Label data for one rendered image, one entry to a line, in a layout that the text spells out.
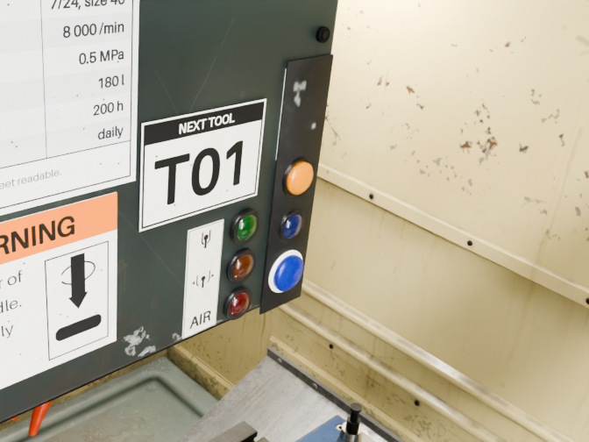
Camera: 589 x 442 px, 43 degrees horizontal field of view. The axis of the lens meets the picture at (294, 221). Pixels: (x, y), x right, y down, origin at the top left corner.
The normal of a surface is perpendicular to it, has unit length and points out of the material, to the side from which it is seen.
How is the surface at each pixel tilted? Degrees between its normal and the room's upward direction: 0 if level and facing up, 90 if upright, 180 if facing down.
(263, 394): 24
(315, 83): 90
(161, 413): 0
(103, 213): 90
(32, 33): 90
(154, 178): 90
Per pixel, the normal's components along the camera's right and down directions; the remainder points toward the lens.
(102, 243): 0.71, 0.39
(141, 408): 0.11, -0.88
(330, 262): -0.70, 0.25
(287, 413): -0.18, -0.70
